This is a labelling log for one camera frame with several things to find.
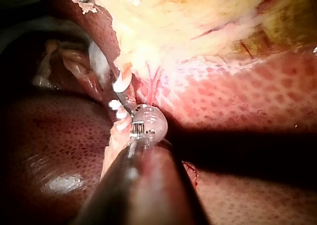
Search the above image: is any dark red liver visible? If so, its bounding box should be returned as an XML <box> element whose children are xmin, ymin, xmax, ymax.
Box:
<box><xmin>0</xmin><ymin>0</ymin><xmax>317</xmax><ymax>225</ymax></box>

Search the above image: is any pale fatty tissue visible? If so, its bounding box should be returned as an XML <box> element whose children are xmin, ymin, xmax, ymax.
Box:
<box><xmin>32</xmin><ymin>38</ymin><xmax>93</xmax><ymax>90</ymax></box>

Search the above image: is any thin tube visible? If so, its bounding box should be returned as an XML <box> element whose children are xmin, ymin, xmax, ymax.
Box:
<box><xmin>101</xmin><ymin>116</ymin><xmax>136</xmax><ymax>180</ymax></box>
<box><xmin>119</xmin><ymin>62</ymin><xmax>133</xmax><ymax>80</ymax></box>

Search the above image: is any gallbladder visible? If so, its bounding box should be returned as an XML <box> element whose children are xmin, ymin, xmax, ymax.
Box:
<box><xmin>70</xmin><ymin>0</ymin><xmax>317</xmax><ymax>74</ymax></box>

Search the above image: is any white clip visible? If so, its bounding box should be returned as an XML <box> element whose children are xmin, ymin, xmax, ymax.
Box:
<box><xmin>112</xmin><ymin>74</ymin><xmax>132</xmax><ymax>93</ymax></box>
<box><xmin>108</xmin><ymin>99</ymin><xmax>120</xmax><ymax>111</ymax></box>
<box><xmin>115</xmin><ymin>109</ymin><xmax>128</xmax><ymax>120</ymax></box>

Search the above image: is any right arm instrument jaw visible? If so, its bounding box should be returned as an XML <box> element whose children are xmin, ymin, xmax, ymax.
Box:
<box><xmin>111</xmin><ymin>88</ymin><xmax>136</xmax><ymax>117</ymax></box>

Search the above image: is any right arm instrument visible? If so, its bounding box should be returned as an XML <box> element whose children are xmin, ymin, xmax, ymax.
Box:
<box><xmin>129</xmin><ymin>105</ymin><xmax>169</xmax><ymax>148</ymax></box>

